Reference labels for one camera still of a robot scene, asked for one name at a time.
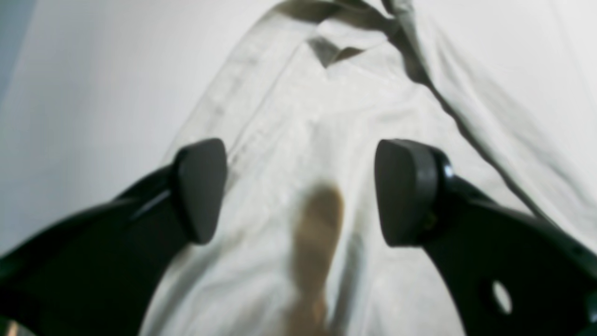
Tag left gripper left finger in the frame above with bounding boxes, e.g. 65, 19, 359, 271
0, 138, 227, 336

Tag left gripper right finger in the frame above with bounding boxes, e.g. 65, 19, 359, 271
375, 140, 597, 336

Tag beige t-shirt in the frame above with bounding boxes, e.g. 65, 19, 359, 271
140, 0, 596, 336

